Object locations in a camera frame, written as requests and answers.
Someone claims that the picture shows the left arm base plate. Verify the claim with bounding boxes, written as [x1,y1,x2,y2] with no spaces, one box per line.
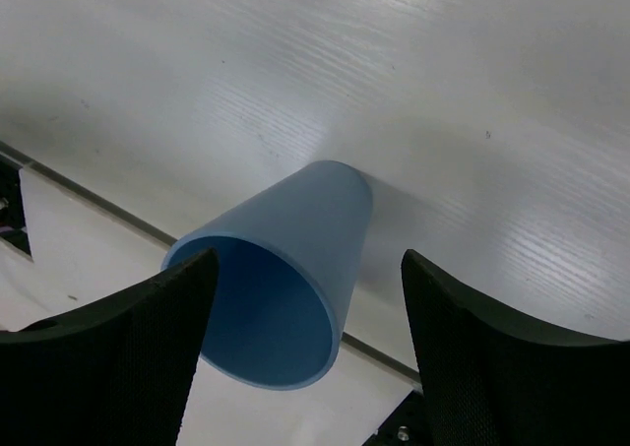
[0,157,32,256]

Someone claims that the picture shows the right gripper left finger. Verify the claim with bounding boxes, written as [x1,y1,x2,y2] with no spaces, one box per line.
[1,249,219,445]

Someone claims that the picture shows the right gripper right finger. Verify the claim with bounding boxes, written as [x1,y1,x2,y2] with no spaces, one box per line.
[401,249,629,445]

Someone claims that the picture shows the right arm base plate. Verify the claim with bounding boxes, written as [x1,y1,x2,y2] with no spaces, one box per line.
[363,390,434,446]

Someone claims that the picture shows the blue cup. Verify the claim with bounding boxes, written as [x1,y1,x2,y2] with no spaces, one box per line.
[162,160,373,390]

